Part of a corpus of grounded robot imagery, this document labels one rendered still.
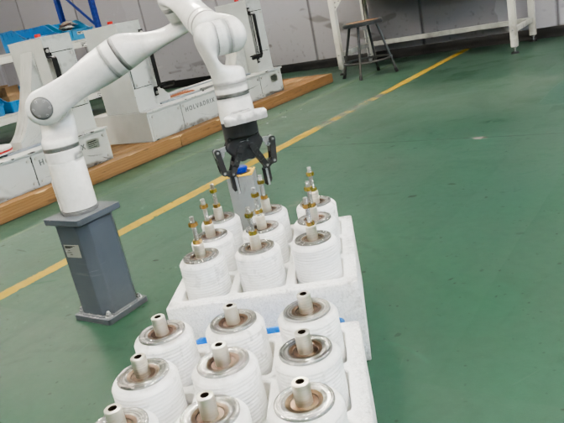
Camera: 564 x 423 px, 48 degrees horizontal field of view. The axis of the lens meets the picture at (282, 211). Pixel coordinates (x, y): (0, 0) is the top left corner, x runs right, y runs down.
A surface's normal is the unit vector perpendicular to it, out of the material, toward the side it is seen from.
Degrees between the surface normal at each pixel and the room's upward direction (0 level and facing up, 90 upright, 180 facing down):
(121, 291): 90
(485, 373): 0
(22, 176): 90
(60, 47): 90
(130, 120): 90
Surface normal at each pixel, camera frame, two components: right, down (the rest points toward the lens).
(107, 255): 0.82, 0.01
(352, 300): -0.07, 0.32
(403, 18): -0.54, 0.36
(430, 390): -0.19, -0.93
